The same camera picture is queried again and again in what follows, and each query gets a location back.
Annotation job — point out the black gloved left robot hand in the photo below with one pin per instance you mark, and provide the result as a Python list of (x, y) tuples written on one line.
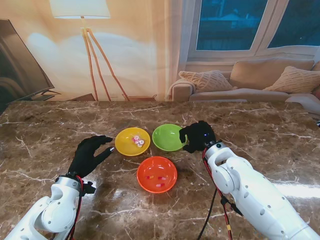
[(85, 157)]

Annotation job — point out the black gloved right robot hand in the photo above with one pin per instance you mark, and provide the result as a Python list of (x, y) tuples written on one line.
[(198, 136)]

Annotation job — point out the pink white candies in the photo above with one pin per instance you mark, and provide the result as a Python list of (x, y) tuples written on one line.
[(138, 141)]

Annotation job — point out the red and yellow candy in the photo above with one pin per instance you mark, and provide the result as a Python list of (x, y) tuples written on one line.
[(149, 177)]

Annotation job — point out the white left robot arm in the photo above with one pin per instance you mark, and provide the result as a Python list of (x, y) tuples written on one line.
[(57, 207)]

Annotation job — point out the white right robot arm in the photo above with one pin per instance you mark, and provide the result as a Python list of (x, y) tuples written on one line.
[(250, 187)]

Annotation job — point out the green plastic bowl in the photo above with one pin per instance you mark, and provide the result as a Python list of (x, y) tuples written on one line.
[(165, 137)]

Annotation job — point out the yellow plastic bowl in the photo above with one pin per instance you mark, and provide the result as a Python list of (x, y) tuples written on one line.
[(127, 147)]

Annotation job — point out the orange plastic bowl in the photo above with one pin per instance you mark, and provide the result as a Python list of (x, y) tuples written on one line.
[(152, 167)]

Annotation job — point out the beige knit cushion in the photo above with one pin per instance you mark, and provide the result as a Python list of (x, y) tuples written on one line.
[(292, 80), (205, 80)]

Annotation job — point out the beige sofa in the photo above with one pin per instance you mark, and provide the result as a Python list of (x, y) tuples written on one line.
[(262, 72)]

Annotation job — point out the white framed window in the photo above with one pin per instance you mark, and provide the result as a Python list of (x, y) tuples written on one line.
[(225, 25)]

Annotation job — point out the black flat television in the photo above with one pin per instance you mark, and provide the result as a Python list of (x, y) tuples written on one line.
[(17, 62)]

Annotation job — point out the tripod floor lamp white shade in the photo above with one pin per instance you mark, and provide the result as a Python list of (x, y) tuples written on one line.
[(80, 8)]

